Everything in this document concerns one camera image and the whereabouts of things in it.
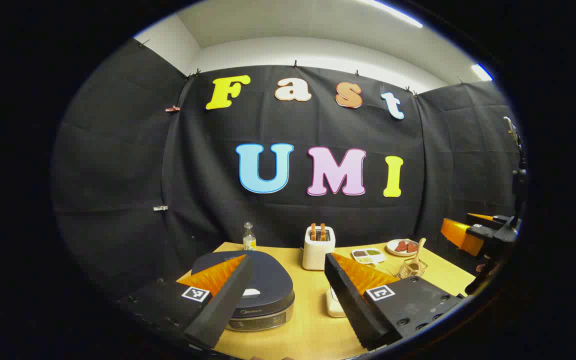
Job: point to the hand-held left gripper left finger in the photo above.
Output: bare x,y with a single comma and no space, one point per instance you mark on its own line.
223,305

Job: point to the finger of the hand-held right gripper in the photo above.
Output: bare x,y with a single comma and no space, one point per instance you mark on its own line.
460,235
480,217

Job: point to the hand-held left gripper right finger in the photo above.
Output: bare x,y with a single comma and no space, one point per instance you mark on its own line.
353,305

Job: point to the white rice container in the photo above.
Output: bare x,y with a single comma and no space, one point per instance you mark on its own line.
335,306

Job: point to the wooden spoon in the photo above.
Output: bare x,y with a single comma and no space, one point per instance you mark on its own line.
418,254

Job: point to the dark rice cooker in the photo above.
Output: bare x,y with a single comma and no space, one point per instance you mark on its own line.
268,280

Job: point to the red meat slice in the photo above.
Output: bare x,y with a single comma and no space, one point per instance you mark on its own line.
400,246
412,247

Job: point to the white divided grain dish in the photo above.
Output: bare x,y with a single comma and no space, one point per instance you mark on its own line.
368,256

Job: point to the dark metal stand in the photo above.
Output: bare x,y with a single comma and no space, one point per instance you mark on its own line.
520,175

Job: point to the white toaster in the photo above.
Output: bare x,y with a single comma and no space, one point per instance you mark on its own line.
318,255

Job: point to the small clear glass bottle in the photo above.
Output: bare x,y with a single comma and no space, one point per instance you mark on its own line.
249,242

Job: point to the white round plate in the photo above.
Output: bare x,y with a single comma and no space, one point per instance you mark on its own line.
391,245

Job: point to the toast slice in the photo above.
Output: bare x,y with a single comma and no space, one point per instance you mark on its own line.
323,232
313,232

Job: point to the silver cloth clip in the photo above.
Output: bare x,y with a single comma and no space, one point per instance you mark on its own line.
160,208

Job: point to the short ceiling light strip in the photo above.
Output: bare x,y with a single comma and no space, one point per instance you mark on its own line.
482,72

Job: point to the black backdrop cloth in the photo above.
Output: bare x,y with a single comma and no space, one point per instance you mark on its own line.
118,175

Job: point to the red cloth clip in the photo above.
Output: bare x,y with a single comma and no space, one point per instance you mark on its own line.
172,108

